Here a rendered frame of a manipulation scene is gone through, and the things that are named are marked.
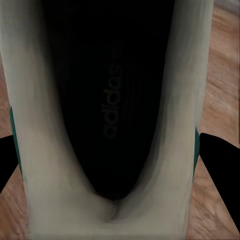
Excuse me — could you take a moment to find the gym shoe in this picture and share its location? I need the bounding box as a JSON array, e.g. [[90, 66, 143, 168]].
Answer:
[[0, 0, 214, 240]]

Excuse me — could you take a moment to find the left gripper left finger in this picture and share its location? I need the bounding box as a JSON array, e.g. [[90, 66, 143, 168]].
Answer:
[[0, 135, 19, 193]]

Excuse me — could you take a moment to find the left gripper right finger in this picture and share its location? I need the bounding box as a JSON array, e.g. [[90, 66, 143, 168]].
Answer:
[[199, 133, 240, 232]]

